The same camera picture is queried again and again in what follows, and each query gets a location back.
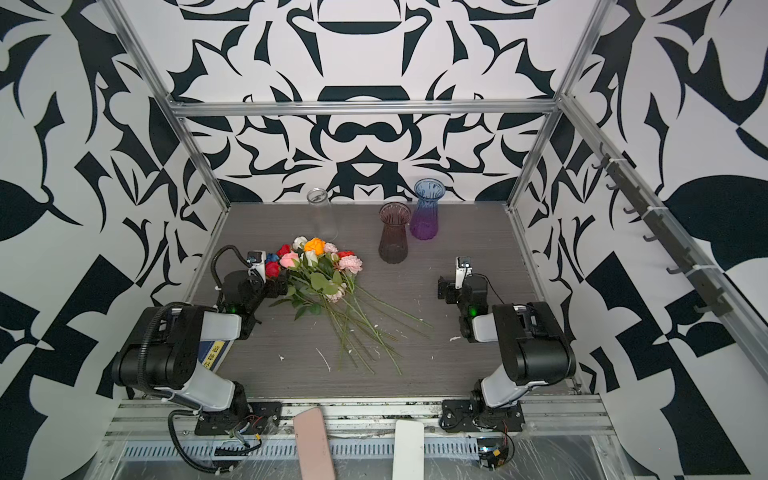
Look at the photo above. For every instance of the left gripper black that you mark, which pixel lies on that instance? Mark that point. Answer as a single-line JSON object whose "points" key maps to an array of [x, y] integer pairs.
{"points": [[274, 285]]}

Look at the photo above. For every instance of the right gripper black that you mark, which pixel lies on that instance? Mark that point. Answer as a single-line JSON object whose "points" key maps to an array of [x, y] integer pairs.
{"points": [[448, 290]]}

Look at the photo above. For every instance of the white rose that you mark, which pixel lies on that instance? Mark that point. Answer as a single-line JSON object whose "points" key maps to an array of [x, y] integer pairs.
{"points": [[341, 313]]}

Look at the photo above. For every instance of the pink spray roses stem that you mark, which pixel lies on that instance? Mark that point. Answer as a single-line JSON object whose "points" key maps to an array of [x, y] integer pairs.
{"points": [[349, 268]]}

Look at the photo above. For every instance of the clear glass vase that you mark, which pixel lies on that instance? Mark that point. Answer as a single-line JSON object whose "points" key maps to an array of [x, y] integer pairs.
{"points": [[322, 216]]}

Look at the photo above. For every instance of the pink rose single stem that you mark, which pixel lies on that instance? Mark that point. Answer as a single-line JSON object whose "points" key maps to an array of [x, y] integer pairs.
{"points": [[313, 283]]}

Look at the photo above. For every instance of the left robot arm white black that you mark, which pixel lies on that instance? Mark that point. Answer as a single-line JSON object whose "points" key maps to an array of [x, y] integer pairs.
{"points": [[161, 355]]}

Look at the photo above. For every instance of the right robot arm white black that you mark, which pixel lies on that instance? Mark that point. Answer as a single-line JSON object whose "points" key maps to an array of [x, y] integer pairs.
{"points": [[533, 348]]}

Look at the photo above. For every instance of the blue purple glass vase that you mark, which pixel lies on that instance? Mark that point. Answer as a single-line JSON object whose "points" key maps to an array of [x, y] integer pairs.
{"points": [[424, 224]]}

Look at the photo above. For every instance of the dark red glass vase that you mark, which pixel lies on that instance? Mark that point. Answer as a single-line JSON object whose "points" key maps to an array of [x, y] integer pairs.
{"points": [[393, 246]]}

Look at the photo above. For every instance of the dark red rose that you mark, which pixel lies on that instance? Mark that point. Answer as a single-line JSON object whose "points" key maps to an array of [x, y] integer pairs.
{"points": [[272, 270]]}

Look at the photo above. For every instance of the blue book yellow label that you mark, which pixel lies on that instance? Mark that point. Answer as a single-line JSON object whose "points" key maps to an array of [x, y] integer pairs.
{"points": [[212, 353]]}

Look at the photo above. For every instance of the orange rose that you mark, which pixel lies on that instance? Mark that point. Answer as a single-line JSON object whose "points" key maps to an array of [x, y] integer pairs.
{"points": [[316, 246]]}

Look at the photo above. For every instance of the small circuit board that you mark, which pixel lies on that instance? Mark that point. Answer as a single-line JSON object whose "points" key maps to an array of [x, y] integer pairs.
{"points": [[493, 457]]}

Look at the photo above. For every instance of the white flat paddle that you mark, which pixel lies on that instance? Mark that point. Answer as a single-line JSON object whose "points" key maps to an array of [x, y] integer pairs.
{"points": [[409, 451]]}

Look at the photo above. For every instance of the pink flat paddle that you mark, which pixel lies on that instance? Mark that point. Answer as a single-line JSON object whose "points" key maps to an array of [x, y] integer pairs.
{"points": [[313, 450]]}

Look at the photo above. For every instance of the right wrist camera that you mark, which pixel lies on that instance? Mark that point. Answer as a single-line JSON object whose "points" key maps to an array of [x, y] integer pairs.
{"points": [[463, 270]]}

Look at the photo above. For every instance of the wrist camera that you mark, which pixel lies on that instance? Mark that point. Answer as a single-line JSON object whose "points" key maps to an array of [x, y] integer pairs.
{"points": [[463, 270], [256, 260]]}

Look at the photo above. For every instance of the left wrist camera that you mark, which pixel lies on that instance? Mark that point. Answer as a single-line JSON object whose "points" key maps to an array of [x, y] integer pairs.
{"points": [[256, 260]]}

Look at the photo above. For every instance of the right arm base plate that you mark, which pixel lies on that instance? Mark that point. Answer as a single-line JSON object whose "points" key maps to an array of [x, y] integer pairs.
{"points": [[464, 415]]}

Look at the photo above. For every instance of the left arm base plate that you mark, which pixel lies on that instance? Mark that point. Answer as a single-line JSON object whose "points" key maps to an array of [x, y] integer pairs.
{"points": [[257, 418]]}

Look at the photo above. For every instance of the aluminium frame rail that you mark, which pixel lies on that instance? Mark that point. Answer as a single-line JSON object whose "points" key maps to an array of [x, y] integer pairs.
{"points": [[371, 107]]}

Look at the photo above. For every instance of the wall hook rack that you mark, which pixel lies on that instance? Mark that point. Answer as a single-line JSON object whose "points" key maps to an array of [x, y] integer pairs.
{"points": [[668, 232]]}

